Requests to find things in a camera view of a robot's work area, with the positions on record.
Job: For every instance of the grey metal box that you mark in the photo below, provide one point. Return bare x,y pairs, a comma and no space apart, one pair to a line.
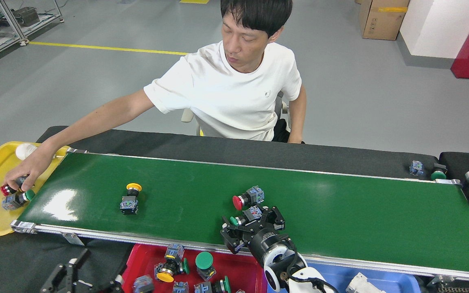
27,16

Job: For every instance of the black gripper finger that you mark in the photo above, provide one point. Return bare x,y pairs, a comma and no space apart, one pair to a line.
116,287
84,254

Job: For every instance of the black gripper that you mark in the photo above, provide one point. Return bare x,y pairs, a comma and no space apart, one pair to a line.
269,243

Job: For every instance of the white circuit breaker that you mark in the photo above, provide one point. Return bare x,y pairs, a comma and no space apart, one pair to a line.
360,285

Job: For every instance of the long green conveyor belt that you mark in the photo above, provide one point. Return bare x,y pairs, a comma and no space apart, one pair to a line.
340,219

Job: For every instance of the person's left hand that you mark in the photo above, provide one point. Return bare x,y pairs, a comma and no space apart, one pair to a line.
295,139

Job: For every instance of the grey blue switch part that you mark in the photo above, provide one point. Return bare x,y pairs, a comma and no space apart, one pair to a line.
180,287
143,284
416,168

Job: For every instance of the white light bulb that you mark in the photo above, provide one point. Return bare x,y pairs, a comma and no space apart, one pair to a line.
23,150

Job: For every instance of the red plastic bin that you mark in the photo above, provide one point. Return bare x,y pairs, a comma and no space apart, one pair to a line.
242,272

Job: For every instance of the red mushroom push button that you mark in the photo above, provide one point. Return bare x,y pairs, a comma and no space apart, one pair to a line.
238,202
5,189

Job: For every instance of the brown cardboard box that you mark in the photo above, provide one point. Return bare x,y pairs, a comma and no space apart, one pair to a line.
383,20

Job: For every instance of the blue plastic bin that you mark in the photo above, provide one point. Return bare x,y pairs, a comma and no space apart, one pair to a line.
401,285

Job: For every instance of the person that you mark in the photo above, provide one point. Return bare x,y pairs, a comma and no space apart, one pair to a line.
226,101

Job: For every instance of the person's right hand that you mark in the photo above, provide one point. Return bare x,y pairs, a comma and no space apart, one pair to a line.
35,165

